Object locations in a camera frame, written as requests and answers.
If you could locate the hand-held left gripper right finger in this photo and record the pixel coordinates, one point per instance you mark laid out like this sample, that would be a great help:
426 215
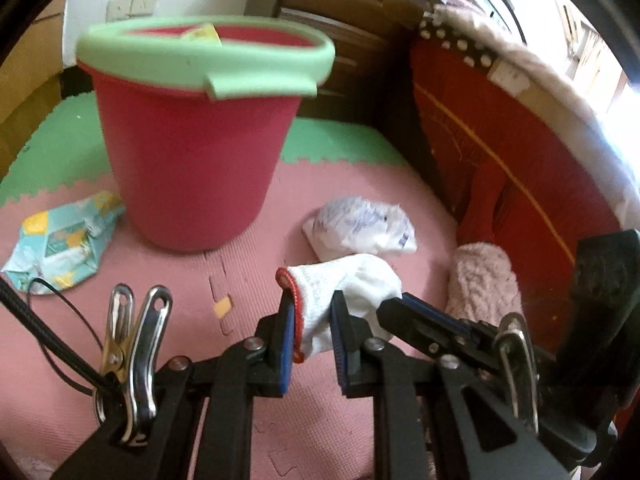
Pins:
339 345

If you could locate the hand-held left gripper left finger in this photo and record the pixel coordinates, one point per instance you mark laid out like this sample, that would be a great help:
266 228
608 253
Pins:
285 340

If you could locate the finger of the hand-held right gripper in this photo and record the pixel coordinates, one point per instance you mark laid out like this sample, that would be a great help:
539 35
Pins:
440 316
405 322

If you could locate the white knitted glove red cuff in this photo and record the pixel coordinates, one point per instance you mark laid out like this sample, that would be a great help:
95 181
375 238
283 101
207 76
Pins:
350 280

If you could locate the red bucket green rim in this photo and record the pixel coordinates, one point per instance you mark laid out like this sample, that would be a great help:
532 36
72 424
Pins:
190 160

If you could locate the teal wet wipes packet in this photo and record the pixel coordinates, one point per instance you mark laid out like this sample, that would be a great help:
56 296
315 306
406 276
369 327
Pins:
60 245

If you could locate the white green selfie stick box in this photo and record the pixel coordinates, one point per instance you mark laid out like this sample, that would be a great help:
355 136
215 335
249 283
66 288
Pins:
202 34

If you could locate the pink fluffy cloth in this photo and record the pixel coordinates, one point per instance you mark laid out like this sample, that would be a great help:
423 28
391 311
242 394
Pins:
480 280

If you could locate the metal spring clip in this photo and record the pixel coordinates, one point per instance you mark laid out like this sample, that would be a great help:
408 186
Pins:
520 360
145 350

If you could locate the crumpled white plastic bag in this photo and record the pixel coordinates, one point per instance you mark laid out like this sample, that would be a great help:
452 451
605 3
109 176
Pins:
360 225

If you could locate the green foam mat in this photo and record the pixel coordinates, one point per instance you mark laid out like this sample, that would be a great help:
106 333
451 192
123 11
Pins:
340 140

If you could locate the black white polka dot cloth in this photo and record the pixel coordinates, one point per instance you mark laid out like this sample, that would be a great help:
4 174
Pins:
450 40

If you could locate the dark wooden drawer cabinet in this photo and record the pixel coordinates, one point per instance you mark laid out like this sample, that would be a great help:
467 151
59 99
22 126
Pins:
350 10

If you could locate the wooden wardrobe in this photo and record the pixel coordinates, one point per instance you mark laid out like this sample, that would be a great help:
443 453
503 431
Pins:
25 85

